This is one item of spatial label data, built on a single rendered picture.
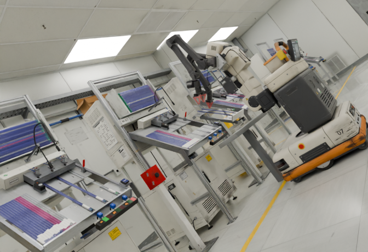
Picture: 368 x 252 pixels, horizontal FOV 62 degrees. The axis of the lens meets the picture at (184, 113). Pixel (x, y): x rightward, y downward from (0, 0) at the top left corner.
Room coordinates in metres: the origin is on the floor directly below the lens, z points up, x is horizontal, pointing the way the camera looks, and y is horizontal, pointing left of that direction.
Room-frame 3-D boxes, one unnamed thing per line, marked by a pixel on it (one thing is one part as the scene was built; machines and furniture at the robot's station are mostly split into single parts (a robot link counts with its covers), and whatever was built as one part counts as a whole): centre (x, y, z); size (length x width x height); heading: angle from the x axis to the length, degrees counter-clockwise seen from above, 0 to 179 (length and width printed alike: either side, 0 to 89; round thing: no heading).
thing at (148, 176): (2.55, 0.52, 0.39); 0.24 x 0.24 x 0.78; 54
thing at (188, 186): (3.41, 0.47, 0.31); 0.70 x 0.65 x 0.62; 144
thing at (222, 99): (4.49, -0.54, 0.65); 1.01 x 0.73 x 1.29; 54
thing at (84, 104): (3.47, 0.64, 1.82); 0.68 x 0.30 x 0.20; 144
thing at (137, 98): (3.39, 0.34, 1.52); 0.51 x 0.13 x 0.27; 144
